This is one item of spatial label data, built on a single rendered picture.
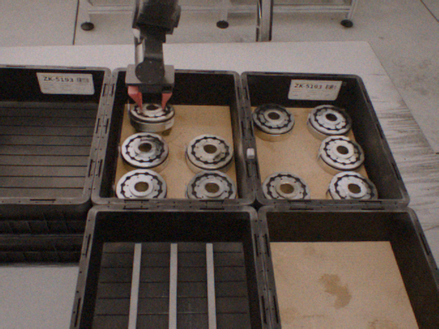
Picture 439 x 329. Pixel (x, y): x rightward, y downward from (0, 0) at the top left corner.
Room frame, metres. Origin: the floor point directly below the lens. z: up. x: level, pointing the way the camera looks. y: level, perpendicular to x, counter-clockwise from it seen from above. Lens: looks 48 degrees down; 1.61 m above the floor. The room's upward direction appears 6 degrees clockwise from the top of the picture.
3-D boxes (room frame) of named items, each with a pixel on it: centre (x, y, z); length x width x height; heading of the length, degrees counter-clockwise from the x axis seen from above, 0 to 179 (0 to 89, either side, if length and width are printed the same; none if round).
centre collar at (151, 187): (0.58, 0.15, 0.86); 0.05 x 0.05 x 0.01
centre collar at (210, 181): (0.60, 0.01, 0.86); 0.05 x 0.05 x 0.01
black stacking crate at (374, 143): (0.74, -0.19, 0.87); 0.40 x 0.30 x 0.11; 8
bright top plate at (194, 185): (0.60, 0.01, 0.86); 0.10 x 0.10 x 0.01
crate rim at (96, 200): (0.70, 0.10, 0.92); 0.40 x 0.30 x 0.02; 8
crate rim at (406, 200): (0.74, -0.19, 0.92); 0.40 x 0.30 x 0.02; 8
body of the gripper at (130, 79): (0.80, 0.17, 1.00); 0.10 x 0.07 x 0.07; 98
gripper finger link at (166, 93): (0.80, 0.16, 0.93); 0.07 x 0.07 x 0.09; 8
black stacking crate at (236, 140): (0.70, 0.10, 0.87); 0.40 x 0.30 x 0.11; 8
